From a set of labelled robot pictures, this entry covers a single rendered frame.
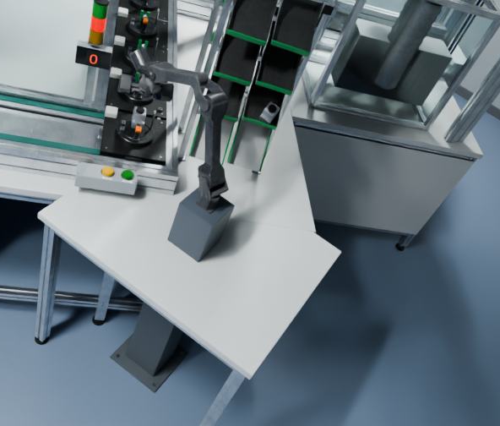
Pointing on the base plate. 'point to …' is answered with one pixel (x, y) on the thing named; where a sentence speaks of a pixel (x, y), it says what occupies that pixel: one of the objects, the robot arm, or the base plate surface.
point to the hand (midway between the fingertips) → (144, 91)
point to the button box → (87, 177)
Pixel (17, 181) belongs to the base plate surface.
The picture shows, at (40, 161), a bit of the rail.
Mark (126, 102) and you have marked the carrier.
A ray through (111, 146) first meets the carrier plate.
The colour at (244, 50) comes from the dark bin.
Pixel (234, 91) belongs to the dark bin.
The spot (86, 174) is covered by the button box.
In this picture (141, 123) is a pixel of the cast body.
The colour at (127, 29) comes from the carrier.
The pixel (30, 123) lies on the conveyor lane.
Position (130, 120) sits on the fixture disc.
